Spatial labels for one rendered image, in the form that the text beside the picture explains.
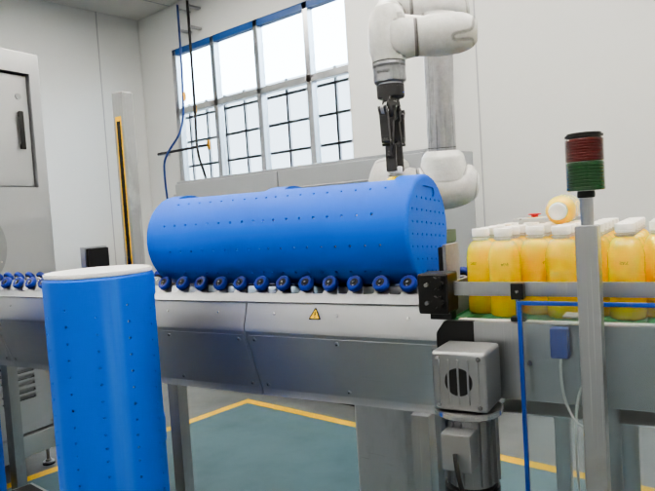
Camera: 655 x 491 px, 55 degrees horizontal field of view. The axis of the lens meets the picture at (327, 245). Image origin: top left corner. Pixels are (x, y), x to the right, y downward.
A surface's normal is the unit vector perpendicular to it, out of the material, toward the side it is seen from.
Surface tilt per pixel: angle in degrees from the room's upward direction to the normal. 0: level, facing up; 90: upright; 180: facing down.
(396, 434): 90
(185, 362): 109
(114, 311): 90
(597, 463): 90
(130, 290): 90
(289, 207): 56
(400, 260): 120
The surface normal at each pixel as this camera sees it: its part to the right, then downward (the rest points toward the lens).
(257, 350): -0.45, 0.40
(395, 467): -0.66, 0.08
